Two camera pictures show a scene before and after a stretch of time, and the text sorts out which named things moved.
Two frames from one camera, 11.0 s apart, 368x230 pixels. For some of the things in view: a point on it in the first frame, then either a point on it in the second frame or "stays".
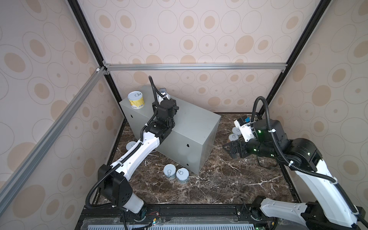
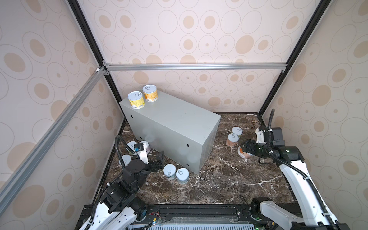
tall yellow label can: x=136 y=99 stays
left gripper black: x=174 y=107 → x=155 y=166
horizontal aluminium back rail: x=196 y=66 stays
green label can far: x=236 y=131 stays
